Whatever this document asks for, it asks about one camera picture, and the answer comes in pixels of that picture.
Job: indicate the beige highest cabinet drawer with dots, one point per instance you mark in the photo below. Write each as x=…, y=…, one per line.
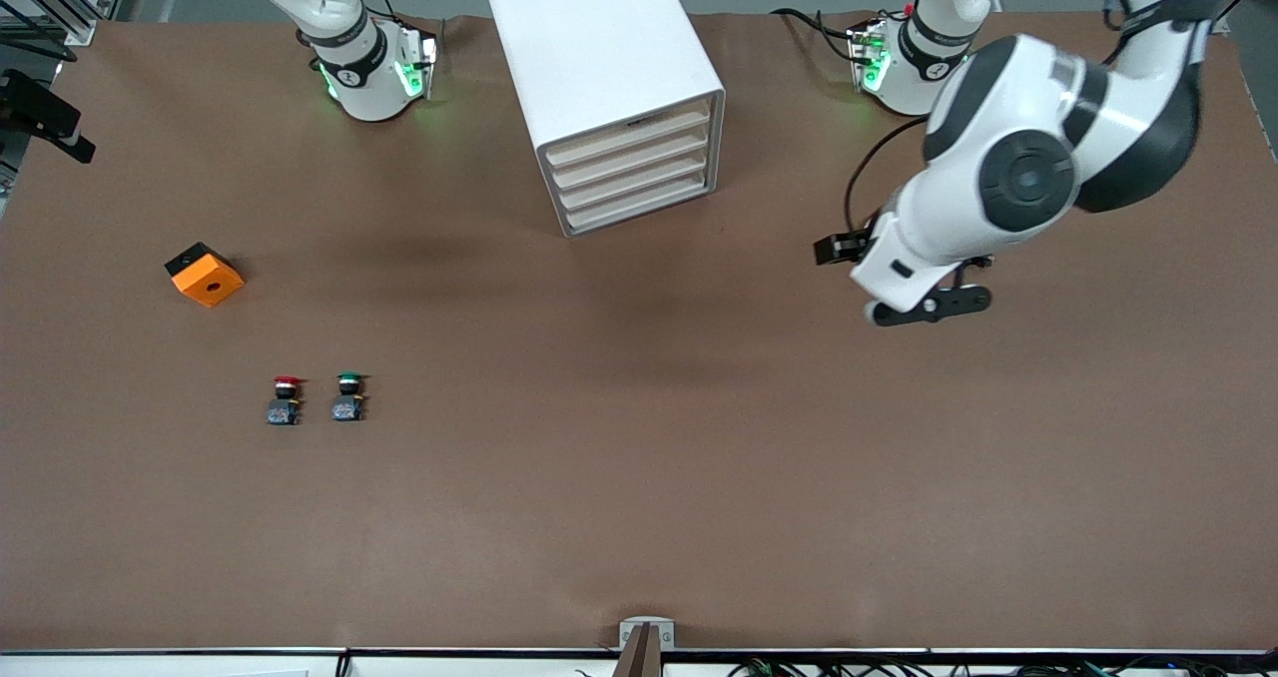
x=629, y=138

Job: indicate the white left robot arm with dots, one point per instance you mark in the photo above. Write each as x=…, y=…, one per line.
x=1028, y=178

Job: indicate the orange black button box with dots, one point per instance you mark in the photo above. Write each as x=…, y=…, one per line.
x=208, y=280

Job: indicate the white drawer cabinet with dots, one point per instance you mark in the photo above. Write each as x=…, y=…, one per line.
x=589, y=48

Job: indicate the brown table cover sheet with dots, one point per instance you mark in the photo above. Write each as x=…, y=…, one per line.
x=639, y=457

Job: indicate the red push button switch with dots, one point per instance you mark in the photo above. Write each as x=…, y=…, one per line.
x=285, y=402

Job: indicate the green push button switch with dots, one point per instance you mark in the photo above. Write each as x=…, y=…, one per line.
x=348, y=399

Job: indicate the grey metal table bracket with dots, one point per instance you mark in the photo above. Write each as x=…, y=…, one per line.
x=647, y=647

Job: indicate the white table edge rail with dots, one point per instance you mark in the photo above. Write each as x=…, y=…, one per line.
x=449, y=665

